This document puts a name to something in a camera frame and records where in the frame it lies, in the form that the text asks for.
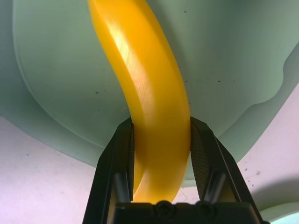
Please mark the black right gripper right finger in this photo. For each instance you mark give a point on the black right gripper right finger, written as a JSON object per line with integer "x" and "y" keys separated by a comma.
{"x": 217, "y": 168}

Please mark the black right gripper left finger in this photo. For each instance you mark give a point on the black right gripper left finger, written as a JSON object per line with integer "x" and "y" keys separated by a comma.
{"x": 109, "y": 168}

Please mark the yellow banana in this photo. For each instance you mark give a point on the yellow banana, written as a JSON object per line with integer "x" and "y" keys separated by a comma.
{"x": 154, "y": 93}

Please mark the mint green plate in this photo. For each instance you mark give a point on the mint green plate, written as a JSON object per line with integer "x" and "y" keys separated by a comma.
{"x": 285, "y": 210}

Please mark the green cutting board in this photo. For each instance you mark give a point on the green cutting board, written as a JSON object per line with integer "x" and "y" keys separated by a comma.
{"x": 58, "y": 70}

